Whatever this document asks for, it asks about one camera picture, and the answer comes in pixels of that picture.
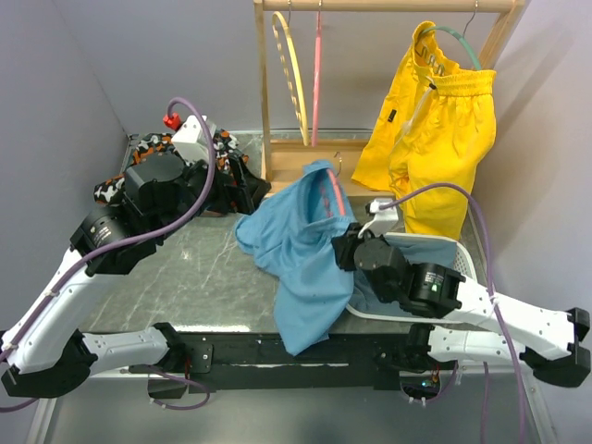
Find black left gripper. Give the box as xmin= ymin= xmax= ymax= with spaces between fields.
xmin=154 ymin=149 xmax=271 ymax=240

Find light blue shorts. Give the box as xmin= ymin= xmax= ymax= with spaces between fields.
xmin=234 ymin=160 xmax=355 ymax=356

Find pink hanger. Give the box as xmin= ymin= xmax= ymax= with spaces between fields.
xmin=318 ymin=152 xmax=349 ymax=217
xmin=312 ymin=10 xmax=322 ymax=146

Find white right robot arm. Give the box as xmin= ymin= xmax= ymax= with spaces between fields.
xmin=331 ymin=224 xmax=591 ymax=388

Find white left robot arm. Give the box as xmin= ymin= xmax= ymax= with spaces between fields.
xmin=1 ymin=153 xmax=271 ymax=399

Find orange black patterned shorts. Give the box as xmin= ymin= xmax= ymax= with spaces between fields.
xmin=93 ymin=129 xmax=249 ymax=205

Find yellow hanger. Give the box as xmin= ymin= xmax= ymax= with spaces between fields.
xmin=272 ymin=11 xmax=310 ymax=146

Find yellow shorts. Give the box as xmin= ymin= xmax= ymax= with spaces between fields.
xmin=351 ymin=21 xmax=497 ymax=239

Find green hanger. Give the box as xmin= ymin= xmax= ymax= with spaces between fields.
xmin=418 ymin=25 xmax=482 ymax=71

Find grey-blue cloth in basket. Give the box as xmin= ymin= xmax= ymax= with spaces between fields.
xmin=347 ymin=235 xmax=457 ymax=320

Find wooden clothes rack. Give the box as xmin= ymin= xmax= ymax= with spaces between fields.
xmin=253 ymin=1 xmax=526 ymax=193

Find white perforated laundry basket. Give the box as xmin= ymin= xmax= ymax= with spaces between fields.
xmin=346 ymin=232 xmax=476 ymax=324

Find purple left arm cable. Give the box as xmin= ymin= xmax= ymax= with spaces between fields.
xmin=0 ymin=96 xmax=217 ymax=413

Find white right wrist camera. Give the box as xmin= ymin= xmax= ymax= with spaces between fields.
xmin=358 ymin=198 xmax=399 ymax=239

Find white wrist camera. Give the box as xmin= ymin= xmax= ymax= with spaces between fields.
xmin=171 ymin=115 xmax=209 ymax=165
xmin=358 ymin=198 xmax=399 ymax=239

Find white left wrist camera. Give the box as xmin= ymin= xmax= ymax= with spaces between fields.
xmin=171 ymin=115 xmax=209 ymax=165

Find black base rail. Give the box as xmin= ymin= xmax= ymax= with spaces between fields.
xmin=155 ymin=329 xmax=453 ymax=391

